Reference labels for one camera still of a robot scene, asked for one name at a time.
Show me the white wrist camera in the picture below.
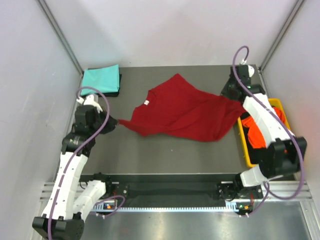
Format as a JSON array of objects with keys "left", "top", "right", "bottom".
[
  {"left": 76, "top": 94, "right": 103, "bottom": 113},
  {"left": 240, "top": 58, "right": 255, "bottom": 78}
]

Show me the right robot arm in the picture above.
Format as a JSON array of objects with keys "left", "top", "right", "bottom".
[{"left": 221, "top": 65, "right": 307, "bottom": 198}]

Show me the folded teal t-shirt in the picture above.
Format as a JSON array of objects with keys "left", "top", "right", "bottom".
[{"left": 82, "top": 64, "right": 120, "bottom": 93}]

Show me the dark red t-shirt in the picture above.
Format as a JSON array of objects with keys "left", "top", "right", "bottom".
[{"left": 119, "top": 74, "right": 245, "bottom": 142}]

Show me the grey slotted cable duct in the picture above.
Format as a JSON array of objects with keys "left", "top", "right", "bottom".
[{"left": 91, "top": 200, "right": 252, "bottom": 214}]

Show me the folded dark t-shirt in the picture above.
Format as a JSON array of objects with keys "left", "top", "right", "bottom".
[{"left": 100, "top": 74, "right": 122, "bottom": 98}]

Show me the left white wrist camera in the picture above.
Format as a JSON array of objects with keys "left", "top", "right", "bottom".
[{"left": 76, "top": 94, "right": 103, "bottom": 113}]

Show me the aluminium frame rail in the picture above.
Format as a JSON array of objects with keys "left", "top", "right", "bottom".
[{"left": 40, "top": 180, "right": 313, "bottom": 202}]

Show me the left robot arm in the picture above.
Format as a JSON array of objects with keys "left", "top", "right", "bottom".
[{"left": 32, "top": 104, "right": 118, "bottom": 240}]

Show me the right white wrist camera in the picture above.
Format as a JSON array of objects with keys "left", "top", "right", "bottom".
[{"left": 240, "top": 58, "right": 255, "bottom": 78}]

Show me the yellow plastic bin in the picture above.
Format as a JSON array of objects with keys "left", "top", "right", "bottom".
[{"left": 237, "top": 98, "right": 291, "bottom": 168}]

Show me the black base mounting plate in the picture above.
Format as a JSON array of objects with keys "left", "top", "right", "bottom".
[{"left": 80, "top": 173, "right": 263, "bottom": 209}]

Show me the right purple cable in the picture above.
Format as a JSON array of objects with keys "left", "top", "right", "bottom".
[{"left": 232, "top": 45, "right": 306, "bottom": 200}]

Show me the orange t-shirt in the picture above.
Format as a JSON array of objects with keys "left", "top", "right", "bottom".
[{"left": 241, "top": 107, "right": 287, "bottom": 150}]

